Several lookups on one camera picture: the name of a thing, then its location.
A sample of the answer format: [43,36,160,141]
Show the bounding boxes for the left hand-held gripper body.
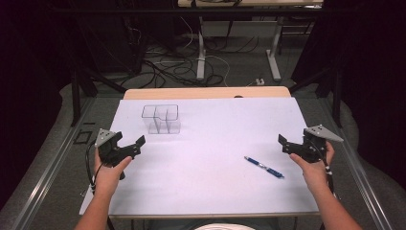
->
[94,127,136,169]

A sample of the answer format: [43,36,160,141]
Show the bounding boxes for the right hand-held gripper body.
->
[295,124,345,164]

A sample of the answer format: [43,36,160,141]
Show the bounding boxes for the clear acrylic organizer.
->
[141,103,182,135]

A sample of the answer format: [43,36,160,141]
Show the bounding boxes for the blue pen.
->
[243,155,285,179]

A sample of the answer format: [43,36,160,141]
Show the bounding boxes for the person's left hand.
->
[93,148,134,196]

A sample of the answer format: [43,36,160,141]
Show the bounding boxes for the person's right hand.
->
[288,141,336,195]

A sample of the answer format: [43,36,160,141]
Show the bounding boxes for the black metal stand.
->
[288,63,344,128]
[51,6,142,127]

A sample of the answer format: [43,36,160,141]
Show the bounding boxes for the white table cover sheet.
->
[79,97,321,217]

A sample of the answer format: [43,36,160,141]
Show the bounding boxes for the black curtain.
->
[291,0,406,191]
[0,0,78,212]

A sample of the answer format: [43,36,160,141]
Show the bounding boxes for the person's light clothing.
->
[192,222,257,230]

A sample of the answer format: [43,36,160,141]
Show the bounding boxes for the desk with white legs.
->
[177,0,324,82]

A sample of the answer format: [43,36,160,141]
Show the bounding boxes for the left hand-held gripper cable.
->
[84,140,105,196]

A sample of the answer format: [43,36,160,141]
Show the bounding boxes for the hand-held gripper cable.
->
[84,140,105,196]
[306,139,338,199]

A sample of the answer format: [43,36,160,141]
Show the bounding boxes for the black square floor frame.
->
[73,129,94,146]

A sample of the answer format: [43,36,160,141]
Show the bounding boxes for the right hand-held gripper cable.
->
[306,139,338,199]

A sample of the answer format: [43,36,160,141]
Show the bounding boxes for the aluminium floor rail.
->
[319,97,395,230]
[9,97,97,230]

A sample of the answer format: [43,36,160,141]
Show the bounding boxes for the tangle of black floor cables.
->
[121,25,260,89]

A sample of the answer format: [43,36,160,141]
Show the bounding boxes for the white floor cable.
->
[178,15,232,88]

